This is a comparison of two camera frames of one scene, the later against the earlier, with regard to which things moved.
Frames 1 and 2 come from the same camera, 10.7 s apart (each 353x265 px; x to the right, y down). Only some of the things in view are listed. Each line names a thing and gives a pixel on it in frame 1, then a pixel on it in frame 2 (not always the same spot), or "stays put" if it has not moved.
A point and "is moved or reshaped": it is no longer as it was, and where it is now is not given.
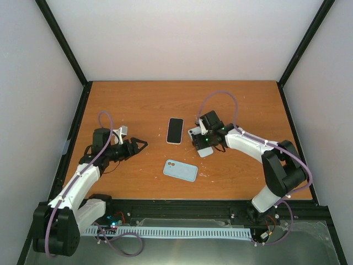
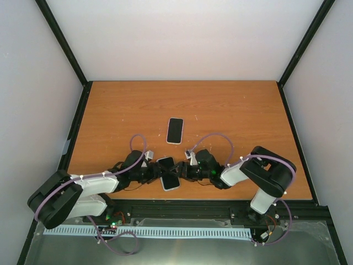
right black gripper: (199, 144) -> (181, 170)
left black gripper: (129, 152) -> (155, 173)
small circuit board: (114, 224) stays put
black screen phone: (175, 129) stays put
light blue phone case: (181, 170) is moved or reshaped
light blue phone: (203, 153) -> (169, 181)
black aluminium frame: (176, 210) stays put
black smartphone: (175, 131) stays put
